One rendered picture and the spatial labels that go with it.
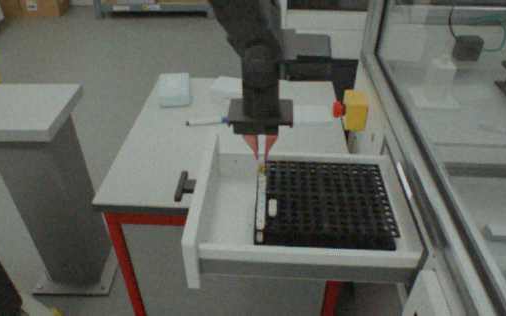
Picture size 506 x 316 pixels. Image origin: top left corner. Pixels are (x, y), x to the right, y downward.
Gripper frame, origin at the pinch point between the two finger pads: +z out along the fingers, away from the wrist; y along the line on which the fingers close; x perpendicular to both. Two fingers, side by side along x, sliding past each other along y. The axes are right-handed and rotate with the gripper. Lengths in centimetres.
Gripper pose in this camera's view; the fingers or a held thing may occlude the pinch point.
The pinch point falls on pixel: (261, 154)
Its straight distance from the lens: 69.2
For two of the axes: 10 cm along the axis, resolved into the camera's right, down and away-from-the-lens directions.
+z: 0.3, 7.6, 6.5
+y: -10.0, -0.2, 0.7
